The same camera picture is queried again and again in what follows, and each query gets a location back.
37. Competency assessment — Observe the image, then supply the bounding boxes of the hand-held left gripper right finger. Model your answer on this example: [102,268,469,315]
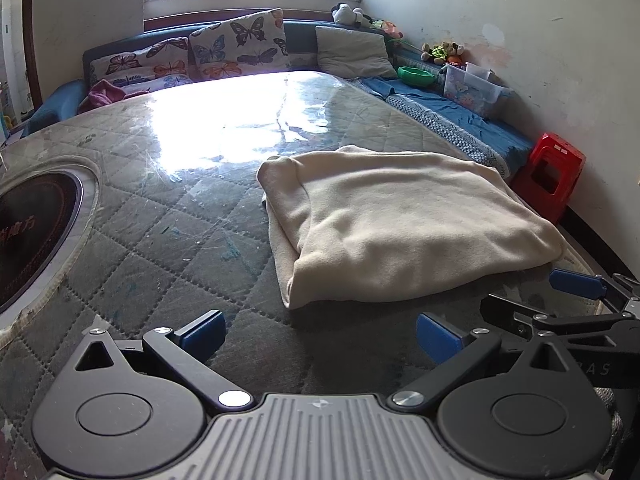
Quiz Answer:
[388,311,573,413]

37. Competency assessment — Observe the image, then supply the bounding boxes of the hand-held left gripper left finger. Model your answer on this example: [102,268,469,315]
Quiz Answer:
[75,309,253,412]

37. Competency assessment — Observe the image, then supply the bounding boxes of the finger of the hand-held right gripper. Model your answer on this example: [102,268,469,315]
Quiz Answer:
[479,294,626,347]
[548,268,640,318]

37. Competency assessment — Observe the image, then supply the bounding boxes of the cream knit sweater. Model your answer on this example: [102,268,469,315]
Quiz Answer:
[256,145,568,310]

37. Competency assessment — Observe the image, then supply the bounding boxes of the red plastic stool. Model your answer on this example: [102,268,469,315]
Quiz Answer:
[512,132,587,226]

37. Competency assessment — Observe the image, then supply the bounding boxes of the blue sofa cover cloth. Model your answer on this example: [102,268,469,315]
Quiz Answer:
[350,76,535,181]

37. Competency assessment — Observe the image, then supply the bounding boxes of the round black induction hob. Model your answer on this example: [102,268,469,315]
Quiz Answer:
[0,157,101,331]

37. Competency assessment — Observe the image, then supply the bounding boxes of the clear plastic storage box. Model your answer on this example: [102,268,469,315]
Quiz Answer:
[441,62,513,118]

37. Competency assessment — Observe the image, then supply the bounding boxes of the green plastic bowl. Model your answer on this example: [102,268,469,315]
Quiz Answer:
[397,66,435,87]

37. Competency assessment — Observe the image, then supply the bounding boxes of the magenta cloth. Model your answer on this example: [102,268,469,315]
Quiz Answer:
[77,79,151,113]

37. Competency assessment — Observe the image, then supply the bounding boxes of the flat butterfly print cushion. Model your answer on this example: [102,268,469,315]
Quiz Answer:
[90,37,193,92]

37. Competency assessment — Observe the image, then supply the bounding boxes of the large butterfly print cushion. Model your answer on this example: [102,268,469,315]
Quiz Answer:
[189,8,291,81]

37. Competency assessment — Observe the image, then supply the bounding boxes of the grey cushion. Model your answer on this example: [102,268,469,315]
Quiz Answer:
[315,26,398,79]

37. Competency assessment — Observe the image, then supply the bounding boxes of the pink green plush toy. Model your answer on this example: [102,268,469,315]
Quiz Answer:
[370,19,405,41]

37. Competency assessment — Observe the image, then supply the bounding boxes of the blue corner sofa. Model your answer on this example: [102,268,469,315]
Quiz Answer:
[22,20,536,181]

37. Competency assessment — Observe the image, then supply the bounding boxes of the panda plush toy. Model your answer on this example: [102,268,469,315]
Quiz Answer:
[331,3,371,28]

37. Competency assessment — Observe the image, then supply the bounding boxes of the dark wooden door frame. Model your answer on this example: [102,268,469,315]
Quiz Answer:
[22,0,45,111]

